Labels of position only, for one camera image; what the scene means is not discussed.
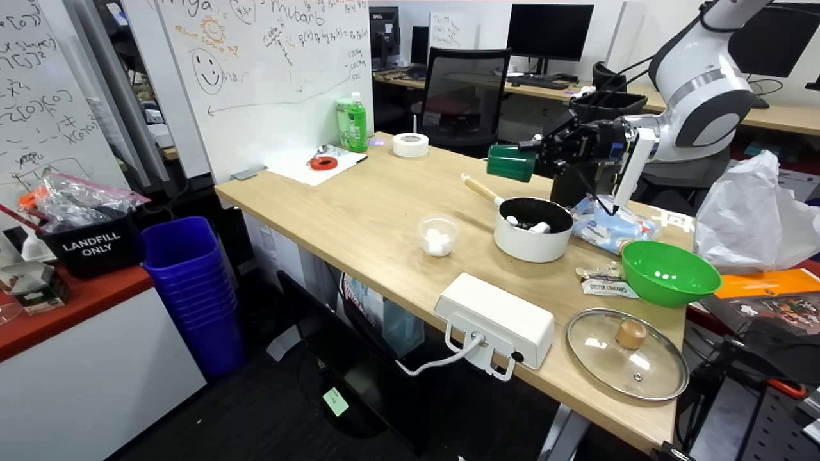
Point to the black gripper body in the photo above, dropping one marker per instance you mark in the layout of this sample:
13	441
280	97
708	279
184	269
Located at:
576	142

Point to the dark green plastic cup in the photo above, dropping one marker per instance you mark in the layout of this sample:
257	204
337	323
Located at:
506	160

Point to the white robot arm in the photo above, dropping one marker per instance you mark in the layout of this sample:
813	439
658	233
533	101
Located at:
701	89

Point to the glass pot lid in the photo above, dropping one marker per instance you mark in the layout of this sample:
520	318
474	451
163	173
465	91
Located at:
626	355

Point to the blue white snack bag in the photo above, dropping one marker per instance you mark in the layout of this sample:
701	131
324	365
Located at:
594	227

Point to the black office chair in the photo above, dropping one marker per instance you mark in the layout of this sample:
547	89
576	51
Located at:
462	97

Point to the small clear snack packet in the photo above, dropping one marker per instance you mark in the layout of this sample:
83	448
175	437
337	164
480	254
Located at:
605	283

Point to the bright green plastic bowl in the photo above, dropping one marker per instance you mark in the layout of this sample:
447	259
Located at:
667	275

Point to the white tape roll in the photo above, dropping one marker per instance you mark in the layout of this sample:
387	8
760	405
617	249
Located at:
409	145

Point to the small clear plastic container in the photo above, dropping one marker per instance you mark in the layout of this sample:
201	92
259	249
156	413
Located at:
435	237

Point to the white plastic bag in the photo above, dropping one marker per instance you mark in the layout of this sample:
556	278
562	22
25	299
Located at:
749	220

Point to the white rectangular box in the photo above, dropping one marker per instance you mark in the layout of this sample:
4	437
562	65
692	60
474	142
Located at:
506	323

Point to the black computer monitor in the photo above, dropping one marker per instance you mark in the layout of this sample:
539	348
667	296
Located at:
774	40

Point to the green soap bottle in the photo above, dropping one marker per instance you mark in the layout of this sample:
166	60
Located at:
351	123

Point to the red tape roll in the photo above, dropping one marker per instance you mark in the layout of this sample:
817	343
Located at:
324	162

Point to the orange folder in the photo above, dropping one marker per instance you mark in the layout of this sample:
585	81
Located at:
769	286

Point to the large whiteboard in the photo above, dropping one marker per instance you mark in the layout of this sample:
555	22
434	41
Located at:
265	74

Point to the stacked blue bins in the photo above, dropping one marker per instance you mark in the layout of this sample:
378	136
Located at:
184	264

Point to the black landfill bin on shelf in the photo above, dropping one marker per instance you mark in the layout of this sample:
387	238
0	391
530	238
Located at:
96	249

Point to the red top white cabinet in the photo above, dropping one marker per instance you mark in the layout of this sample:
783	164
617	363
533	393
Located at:
83	379

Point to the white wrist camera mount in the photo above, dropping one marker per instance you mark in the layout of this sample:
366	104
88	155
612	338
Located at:
633	164

